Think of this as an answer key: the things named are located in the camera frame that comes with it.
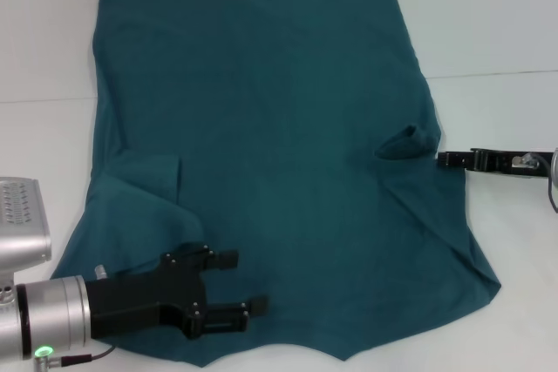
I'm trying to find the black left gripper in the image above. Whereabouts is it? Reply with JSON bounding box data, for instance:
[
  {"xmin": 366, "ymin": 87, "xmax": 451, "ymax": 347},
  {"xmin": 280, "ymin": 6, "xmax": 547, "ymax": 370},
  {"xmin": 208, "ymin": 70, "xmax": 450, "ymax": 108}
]
[{"xmin": 85, "ymin": 245, "xmax": 269, "ymax": 341}]

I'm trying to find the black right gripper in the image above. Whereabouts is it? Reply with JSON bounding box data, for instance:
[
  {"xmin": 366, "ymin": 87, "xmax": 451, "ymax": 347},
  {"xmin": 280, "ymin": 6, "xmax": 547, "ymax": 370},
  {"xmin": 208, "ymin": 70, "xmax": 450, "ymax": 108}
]
[{"xmin": 437, "ymin": 148, "xmax": 555, "ymax": 179}]

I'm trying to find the blue shirt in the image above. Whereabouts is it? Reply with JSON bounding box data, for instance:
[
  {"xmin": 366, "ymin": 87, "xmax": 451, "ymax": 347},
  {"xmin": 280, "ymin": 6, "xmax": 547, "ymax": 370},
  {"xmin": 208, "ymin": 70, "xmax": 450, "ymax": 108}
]
[{"xmin": 51, "ymin": 0, "xmax": 502, "ymax": 369}]

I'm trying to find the silver elbow plug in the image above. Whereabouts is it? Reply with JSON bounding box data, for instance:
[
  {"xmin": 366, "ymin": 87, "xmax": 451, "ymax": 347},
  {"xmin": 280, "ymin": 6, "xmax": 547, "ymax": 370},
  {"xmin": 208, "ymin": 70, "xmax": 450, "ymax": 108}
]
[
  {"xmin": 33, "ymin": 342, "xmax": 63, "ymax": 361},
  {"xmin": 510, "ymin": 152, "xmax": 541, "ymax": 170}
]

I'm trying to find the dark right arm cable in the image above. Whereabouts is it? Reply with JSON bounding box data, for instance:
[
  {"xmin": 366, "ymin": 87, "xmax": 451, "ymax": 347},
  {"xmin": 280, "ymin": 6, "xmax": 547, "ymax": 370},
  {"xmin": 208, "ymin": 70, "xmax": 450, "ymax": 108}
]
[{"xmin": 538, "ymin": 152, "xmax": 558, "ymax": 215}]

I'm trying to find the dark arm cable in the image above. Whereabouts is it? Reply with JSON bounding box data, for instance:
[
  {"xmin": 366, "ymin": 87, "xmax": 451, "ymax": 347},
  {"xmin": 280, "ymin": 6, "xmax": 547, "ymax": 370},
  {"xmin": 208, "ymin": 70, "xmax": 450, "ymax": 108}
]
[
  {"xmin": 538, "ymin": 152, "xmax": 558, "ymax": 215},
  {"xmin": 59, "ymin": 335, "xmax": 116, "ymax": 355}
]

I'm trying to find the dark left arm cable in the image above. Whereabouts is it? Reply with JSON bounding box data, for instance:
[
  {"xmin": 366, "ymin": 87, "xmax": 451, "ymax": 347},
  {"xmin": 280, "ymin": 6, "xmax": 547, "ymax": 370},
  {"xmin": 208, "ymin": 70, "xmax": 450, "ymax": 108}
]
[{"xmin": 59, "ymin": 335, "xmax": 116, "ymax": 355}]

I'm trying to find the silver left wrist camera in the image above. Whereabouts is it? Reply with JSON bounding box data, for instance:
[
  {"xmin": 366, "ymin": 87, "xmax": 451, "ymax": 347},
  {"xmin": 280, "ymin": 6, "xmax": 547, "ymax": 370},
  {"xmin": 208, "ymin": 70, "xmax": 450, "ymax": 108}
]
[{"xmin": 0, "ymin": 176, "xmax": 53, "ymax": 276}]

